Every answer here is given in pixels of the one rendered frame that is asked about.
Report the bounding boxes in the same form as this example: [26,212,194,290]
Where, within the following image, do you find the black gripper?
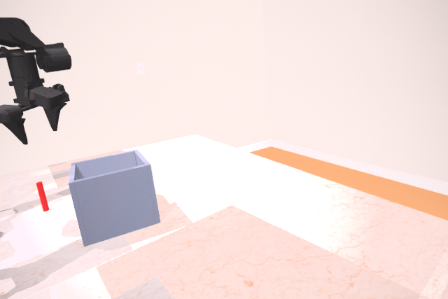
[0,75,70,145]

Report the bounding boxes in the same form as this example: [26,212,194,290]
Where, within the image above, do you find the red peg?
[36,181,49,211]

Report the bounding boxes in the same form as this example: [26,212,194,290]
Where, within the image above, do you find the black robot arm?
[0,17,72,110]

